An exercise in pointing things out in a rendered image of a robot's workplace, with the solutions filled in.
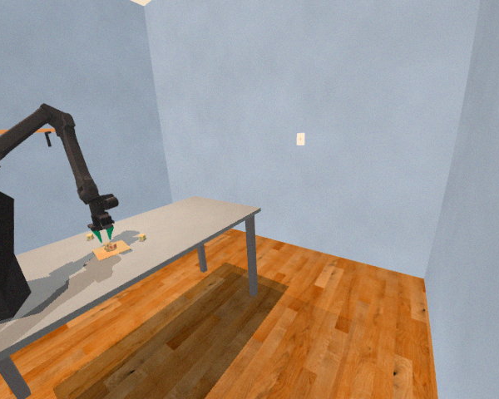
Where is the orange flat mat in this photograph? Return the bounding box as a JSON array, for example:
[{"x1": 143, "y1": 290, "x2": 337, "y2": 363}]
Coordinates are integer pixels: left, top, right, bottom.
[{"x1": 92, "y1": 240, "x2": 131, "y2": 261}]

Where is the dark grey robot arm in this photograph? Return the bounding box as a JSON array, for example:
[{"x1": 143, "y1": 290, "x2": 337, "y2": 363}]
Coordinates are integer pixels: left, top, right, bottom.
[{"x1": 0, "y1": 103, "x2": 119, "y2": 229}]

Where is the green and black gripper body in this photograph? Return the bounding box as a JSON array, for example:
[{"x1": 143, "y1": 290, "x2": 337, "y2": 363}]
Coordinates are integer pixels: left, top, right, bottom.
[{"x1": 87, "y1": 224, "x2": 103, "y2": 231}]

